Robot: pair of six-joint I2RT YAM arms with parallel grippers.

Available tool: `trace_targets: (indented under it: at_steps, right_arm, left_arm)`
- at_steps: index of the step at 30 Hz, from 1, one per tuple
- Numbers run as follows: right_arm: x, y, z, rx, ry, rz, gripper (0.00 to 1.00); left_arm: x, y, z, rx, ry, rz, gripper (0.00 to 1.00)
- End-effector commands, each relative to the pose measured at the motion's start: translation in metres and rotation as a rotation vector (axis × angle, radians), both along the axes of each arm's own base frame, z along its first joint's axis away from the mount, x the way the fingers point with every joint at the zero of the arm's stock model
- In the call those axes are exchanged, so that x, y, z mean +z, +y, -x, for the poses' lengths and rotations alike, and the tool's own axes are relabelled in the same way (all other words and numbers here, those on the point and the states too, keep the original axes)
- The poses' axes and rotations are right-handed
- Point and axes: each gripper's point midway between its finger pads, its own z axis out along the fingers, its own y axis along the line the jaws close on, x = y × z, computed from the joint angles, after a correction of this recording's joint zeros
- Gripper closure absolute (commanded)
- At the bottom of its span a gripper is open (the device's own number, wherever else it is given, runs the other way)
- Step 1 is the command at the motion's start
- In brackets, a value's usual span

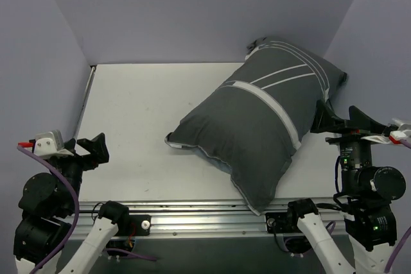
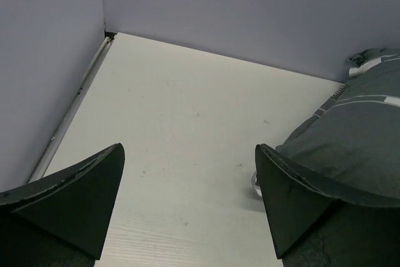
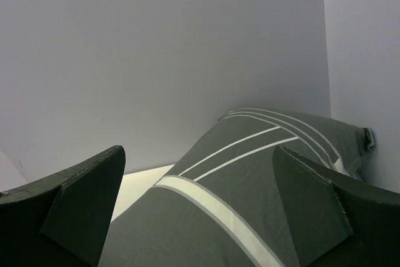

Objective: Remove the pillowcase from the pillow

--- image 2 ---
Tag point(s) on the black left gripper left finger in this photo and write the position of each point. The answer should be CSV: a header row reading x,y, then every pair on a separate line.
x,y
62,219

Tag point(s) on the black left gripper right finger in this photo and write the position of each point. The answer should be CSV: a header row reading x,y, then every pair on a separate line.
x,y
317,221

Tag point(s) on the grey-blue pillowcase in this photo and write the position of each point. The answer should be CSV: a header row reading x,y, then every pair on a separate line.
x,y
354,136

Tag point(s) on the aluminium table edge rail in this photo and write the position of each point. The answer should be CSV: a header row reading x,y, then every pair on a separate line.
x,y
60,131

